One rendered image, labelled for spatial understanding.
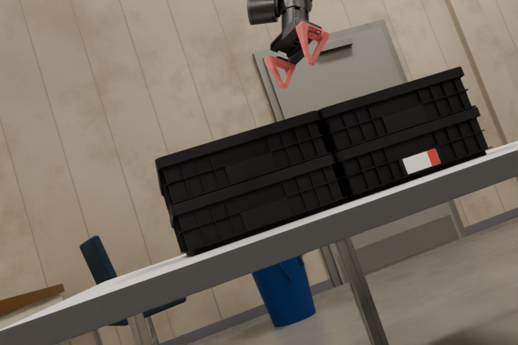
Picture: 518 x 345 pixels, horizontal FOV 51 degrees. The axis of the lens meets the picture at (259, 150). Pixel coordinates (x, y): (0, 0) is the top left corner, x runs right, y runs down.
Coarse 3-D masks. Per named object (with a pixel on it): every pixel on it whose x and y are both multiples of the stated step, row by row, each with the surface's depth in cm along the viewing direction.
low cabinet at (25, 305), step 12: (48, 288) 357; (60, 288) 399; (0, 300) 247; (12, 300) 267; (24, 300) 288; (36, 300) 315; (48, 300) 358; (60, 300) 399; (0, 312) 242; (12, 312) 276; (24, 312) 291; (36, 312) 318; (0, 324) 245
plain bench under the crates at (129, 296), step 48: (384, 192) 108; (432, 192) 84; (240, 240) 113; (288, 240) 78; (336, 240) 79; (96, 288) 131; (144, 288) 73; (192, 288) 74; (0, 336) 69; (48, 336) 70; (96, 336) 77; (144, 336) 211; (384, 336) 229
